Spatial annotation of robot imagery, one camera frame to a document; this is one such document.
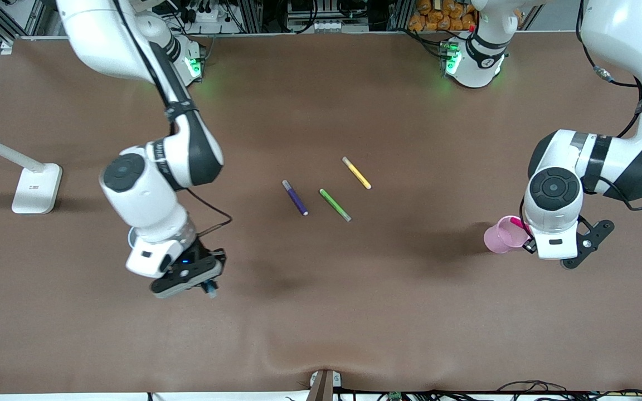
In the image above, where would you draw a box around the yellow marker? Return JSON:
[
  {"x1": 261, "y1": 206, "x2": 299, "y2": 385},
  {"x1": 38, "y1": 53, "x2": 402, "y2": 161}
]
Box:
[{"x1": 342, "y1": 156, "x2": 372, "y2": 190}]

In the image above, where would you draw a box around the pink translucent cup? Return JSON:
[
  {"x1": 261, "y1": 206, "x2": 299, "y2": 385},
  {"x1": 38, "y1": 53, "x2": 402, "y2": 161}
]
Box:
[{"x1": 483, "y1": 216, "x2": 531, "y2": 255}]

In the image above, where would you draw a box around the orange packaged items pile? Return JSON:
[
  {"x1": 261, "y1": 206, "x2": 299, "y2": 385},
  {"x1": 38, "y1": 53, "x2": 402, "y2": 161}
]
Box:
[{"x1": 408, "y1": 0, "x2": 479, "y2": 32}]

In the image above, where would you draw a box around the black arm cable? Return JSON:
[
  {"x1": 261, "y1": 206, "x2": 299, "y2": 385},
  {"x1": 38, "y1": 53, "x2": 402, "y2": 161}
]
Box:
[
  {"x1": 576, "y1": 0, "x2": 642, "y2": 212},
  {"x1": 110, "y1": 0, "x2": 233, "y2": 237}
]

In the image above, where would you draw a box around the green marker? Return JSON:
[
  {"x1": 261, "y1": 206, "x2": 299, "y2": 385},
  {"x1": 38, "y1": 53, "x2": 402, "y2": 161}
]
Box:
[{"x1": 319, "y1": 188, "x2": 352, "y2": 222}]

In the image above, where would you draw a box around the aluminium frame post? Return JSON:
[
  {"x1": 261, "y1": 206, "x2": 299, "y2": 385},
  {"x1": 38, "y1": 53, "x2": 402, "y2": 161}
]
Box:
[{"x1": 305, "y1": 369, "x2": 343, "y2": 401}]

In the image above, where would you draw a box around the purple marker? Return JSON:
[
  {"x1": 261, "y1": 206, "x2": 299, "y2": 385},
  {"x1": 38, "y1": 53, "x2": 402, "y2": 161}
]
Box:
[{"x1": 281, "y1": 179, "x2": 309, "y2": 217}]

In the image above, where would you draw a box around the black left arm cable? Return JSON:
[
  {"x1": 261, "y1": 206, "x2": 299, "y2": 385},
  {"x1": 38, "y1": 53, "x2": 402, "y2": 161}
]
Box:
[{"x1": 576, "y1": 0, "x2": 642, "y2": 212}]

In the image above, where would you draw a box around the white lamp stand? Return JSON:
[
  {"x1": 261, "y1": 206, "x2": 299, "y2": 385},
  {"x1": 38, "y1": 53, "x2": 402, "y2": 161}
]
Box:
[{"x1": 0, "y1": 127, "x2": 64, "y2": 215}]

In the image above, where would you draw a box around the white power strip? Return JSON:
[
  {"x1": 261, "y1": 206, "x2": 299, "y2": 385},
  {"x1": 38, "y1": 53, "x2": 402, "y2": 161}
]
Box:
[{"x1": 189, "y1": 4, "x2": 222, "y2": 24}]

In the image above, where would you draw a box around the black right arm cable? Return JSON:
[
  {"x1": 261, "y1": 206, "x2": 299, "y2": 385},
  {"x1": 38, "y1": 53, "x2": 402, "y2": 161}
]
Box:
[{"x1": 110, "y1": 0, "x2": 233, "y2": 237}]

